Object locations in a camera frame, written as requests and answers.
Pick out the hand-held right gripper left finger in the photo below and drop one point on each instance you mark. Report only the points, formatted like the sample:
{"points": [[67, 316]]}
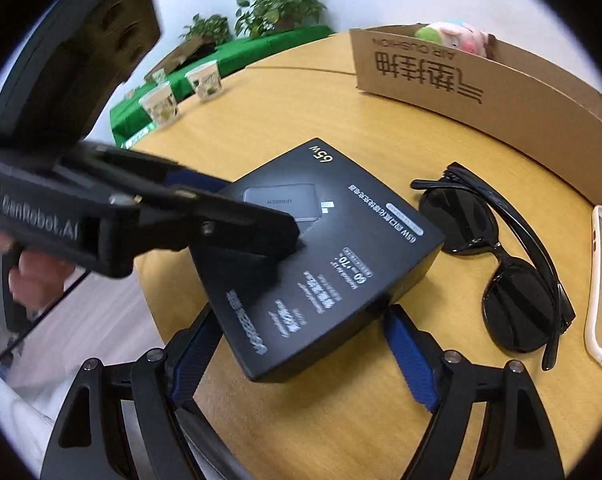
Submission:
{"points": [[190, 362]]}

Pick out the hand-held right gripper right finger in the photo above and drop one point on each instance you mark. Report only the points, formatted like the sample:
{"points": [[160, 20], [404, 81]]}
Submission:
{"points": [[412, 360]]}

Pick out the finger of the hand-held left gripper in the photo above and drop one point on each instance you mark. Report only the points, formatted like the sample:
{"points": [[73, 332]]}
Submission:
{"points": [[196, 180], [241, 227]]}

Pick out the black charger box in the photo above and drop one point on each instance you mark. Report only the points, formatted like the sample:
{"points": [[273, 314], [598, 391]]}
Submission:
{"points": [[341, 240]]}

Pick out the wooden desktop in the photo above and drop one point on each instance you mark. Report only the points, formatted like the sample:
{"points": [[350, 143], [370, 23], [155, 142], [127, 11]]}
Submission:
{"points": [[306, 110]]}

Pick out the person's left hand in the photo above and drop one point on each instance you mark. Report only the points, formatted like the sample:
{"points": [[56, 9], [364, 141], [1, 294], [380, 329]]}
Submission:
{"points": [[33, 272]]}

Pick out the printed paper cup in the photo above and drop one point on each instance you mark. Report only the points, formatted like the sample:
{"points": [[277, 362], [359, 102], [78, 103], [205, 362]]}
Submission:
{"points": [[206, 80], [160, 105], [159, 76]]}

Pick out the black sunglasses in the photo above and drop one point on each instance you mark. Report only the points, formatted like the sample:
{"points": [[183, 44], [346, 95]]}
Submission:
{"points": [[521, 310]]}

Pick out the small cardboard box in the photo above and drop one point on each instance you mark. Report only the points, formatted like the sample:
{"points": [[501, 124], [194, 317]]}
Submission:
{"points": [[181, 56]]}

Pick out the small potted plant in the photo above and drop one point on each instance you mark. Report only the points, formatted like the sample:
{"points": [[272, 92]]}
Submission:
{"points": [[208, 27]]}

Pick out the large potted plant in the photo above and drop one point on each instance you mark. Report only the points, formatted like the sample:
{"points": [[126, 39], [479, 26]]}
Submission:
{"points": [[281, 2]]}

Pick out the brown cardboard box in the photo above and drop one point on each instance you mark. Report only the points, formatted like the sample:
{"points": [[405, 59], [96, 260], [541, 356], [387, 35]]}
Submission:
{"points": [[481, 90]]}

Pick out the pink green plush toy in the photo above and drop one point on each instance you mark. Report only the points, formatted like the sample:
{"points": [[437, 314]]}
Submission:
{"points": [[458, 35]]}

